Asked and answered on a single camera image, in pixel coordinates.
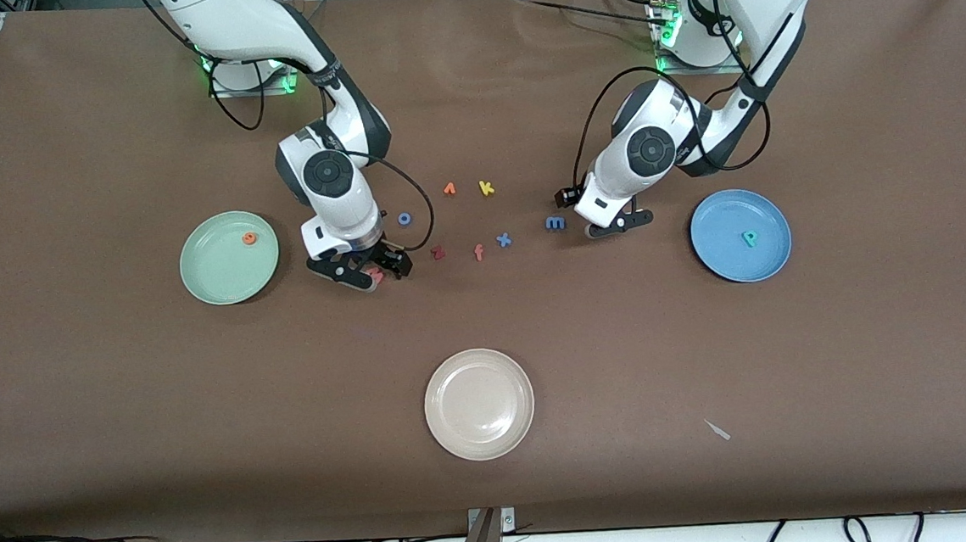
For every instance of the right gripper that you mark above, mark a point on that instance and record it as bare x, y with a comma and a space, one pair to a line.
381, 253

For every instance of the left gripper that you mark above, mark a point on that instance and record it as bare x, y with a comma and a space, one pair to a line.
560, 198

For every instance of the pink letter w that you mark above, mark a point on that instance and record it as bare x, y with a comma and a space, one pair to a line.
376, 273

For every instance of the blue letter m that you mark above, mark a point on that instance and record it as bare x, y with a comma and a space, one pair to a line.
556, 224

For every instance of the orange letter e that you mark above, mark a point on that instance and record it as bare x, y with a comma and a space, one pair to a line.
249, 238

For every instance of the teal letter p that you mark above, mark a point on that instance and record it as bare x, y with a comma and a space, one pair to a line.
749, 237

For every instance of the blue letter o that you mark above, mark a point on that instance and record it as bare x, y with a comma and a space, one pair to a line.
399, 219

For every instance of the red letter z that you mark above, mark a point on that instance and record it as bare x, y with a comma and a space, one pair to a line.
438, 253

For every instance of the blue letter x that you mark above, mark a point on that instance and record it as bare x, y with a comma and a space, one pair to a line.
503, 239

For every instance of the yellow letter k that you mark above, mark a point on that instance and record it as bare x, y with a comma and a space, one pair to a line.
484, 187

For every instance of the salmon letter f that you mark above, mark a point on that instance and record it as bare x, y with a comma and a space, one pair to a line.
478, 253

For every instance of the orange letter v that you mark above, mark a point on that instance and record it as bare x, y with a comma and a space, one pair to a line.
449, 190

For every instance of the green plate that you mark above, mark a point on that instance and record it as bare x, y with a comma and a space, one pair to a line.
224, 272

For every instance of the blue plate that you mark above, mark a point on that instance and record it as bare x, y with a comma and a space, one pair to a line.
728, 254

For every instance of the beige plate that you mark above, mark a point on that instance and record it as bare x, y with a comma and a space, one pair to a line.
479, 404

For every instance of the brown table cover sheet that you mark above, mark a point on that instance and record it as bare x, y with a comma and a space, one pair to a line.
498, 491

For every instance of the small white paper scrap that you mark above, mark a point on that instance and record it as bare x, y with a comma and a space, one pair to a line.
718, 430

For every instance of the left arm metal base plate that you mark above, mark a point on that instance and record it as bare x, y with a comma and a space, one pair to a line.
690, 70

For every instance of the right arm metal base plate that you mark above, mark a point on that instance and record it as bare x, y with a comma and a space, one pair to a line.
266, 91

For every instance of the silver metal bracket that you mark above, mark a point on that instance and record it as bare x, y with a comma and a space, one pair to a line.
507, 517

